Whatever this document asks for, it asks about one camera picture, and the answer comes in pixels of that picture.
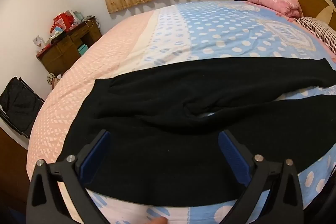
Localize person's left hand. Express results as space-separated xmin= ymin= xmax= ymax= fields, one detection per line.
xmin=146 ymin=216 xmax=168 ymax=224

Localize white paper bag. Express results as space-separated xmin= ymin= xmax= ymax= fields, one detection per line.
xmin=33 ymin=35 xmax=47 ymax=50

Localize black pants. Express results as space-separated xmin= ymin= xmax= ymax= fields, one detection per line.
xmin=56 ymin=56 xmax=336 ymax=207

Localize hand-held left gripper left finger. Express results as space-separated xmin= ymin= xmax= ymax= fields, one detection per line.
xmin=26 ymin=130 xmax=110 ymax=224

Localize red gift box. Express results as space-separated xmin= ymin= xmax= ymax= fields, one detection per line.
xmin=53 ymin=13 xmax=74 ymax=31

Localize black folding chair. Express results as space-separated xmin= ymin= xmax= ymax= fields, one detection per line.
xmin=0 ymin=76 xmax=45 ymax=139

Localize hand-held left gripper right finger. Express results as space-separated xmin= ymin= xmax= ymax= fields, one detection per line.
xmin=218 ymin=130 xmax=303 ymax=224

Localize striped pillow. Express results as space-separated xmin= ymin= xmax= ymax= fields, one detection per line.
xmin=293 ymin=17 xmax=336 ymax=54

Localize checkered bag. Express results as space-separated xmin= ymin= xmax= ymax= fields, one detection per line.
xmin=47 ymin=73 xmax=63 ymax=90

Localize blue pink printed blanket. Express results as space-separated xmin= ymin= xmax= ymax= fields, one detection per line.
xmin=26 ymin=0 xmax=336 ymax=224

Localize pink floral pillow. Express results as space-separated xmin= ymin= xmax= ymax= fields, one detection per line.
xmin=247 ymin=0 xmax=302 ymax=18

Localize brown wooden door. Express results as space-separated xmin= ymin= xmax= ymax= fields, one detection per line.
xmin=0 ymin=127 xmax=29 ymax=214

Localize brown wooden desk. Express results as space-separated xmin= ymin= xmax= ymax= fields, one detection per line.
xmin=36 ymin=17 xmax=102 ymax=76

